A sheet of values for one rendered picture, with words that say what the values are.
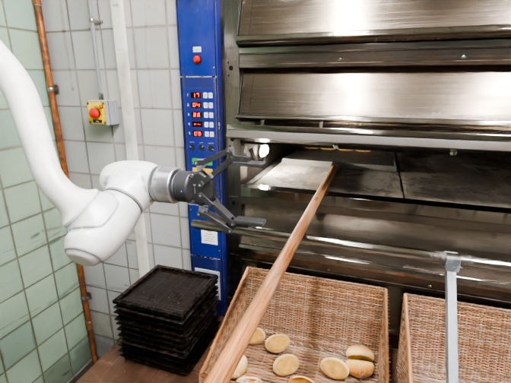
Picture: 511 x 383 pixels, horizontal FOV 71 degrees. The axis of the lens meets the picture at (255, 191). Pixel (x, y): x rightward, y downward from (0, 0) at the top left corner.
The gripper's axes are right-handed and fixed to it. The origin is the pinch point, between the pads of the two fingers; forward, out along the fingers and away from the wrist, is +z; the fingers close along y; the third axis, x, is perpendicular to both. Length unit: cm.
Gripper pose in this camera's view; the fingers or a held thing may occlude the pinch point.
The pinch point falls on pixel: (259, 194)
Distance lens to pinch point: 79.5
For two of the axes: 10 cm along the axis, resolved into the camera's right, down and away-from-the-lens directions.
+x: -3.3, 2.8, -9.0
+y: 0.0, 9.5, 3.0
